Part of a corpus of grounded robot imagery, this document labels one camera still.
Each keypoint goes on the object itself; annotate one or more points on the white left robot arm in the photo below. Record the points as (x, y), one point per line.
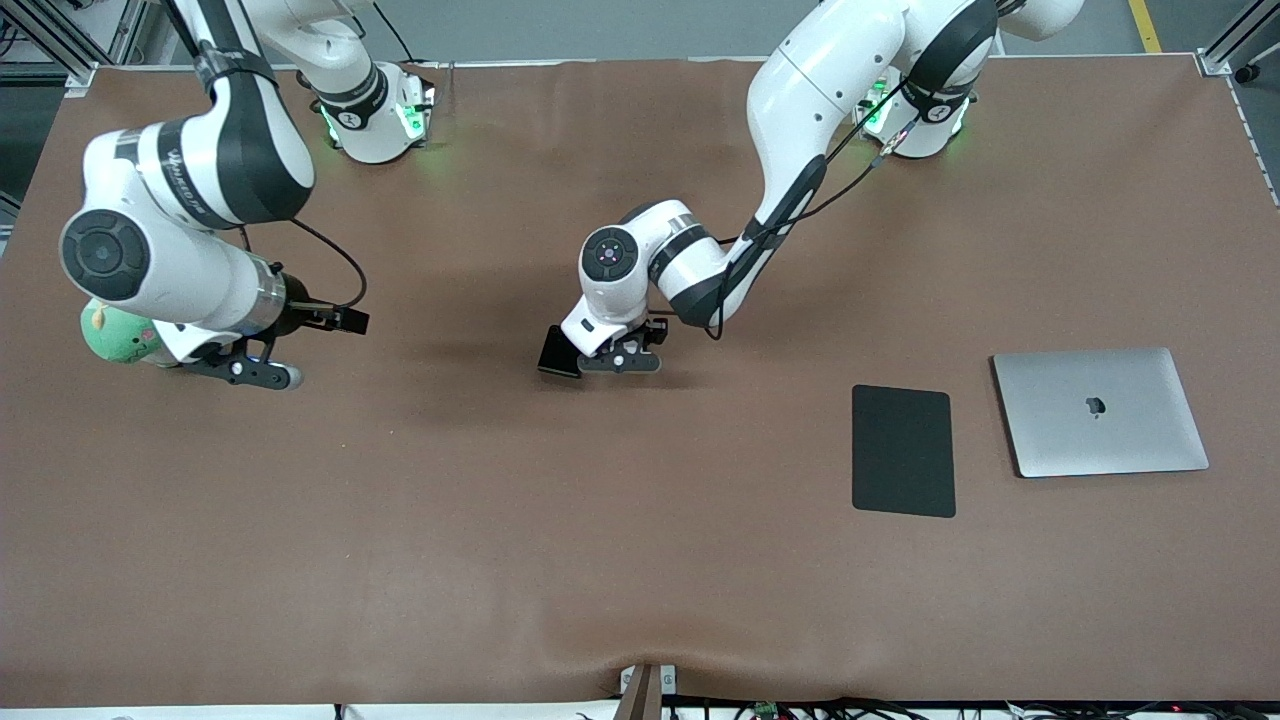
(800, 110)

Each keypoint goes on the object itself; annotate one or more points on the black mouse pad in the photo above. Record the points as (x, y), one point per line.
(903, 452)

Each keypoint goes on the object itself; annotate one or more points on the black caster wheel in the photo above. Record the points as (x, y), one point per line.
(1247, 73)

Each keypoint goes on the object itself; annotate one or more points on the silver closed laptop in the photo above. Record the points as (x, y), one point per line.
(1100, 412)

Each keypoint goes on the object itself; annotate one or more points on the aluminium frame profile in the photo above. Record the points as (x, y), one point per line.
(1235, 40)
(60, 40)

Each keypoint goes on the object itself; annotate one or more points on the green dinosaur plush toy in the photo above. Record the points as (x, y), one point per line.
(115, 335)

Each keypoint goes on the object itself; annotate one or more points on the black phone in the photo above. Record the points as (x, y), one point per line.
(555, 355)

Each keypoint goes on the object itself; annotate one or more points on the grey metal bracket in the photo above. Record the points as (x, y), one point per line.
(648, 685)

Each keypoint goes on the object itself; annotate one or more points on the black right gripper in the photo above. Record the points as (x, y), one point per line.
(301, 314)

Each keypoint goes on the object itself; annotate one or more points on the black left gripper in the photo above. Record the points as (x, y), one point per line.
(653, 331)

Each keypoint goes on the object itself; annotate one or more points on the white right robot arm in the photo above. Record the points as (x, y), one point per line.
(200, 170)

